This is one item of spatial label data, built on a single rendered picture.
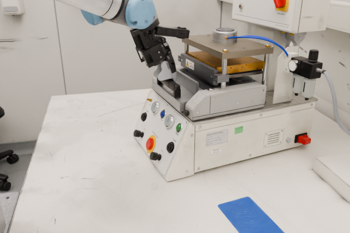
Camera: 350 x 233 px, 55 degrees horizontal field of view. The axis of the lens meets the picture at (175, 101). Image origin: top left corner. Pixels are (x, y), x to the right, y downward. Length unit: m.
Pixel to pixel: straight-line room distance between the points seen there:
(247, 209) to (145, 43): 0.53
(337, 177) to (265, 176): 0.19
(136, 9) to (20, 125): 2.13
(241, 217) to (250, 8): 0.68
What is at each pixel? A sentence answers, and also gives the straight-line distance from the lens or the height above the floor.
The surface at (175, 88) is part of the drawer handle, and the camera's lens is 0.99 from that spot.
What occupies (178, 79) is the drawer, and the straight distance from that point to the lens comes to 1.13.
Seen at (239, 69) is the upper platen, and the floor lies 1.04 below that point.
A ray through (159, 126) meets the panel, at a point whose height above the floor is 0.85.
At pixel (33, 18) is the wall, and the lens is 2.54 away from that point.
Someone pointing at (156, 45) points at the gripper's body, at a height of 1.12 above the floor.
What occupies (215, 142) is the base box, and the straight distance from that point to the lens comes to 1.01.
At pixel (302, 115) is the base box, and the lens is 1.19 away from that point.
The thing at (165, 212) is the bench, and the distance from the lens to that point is 0.90.
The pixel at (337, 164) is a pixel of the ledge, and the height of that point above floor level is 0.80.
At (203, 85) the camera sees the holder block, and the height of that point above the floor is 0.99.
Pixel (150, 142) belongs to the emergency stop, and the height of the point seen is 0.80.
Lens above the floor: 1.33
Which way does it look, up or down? 22 degrees down
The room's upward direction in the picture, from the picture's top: straight up
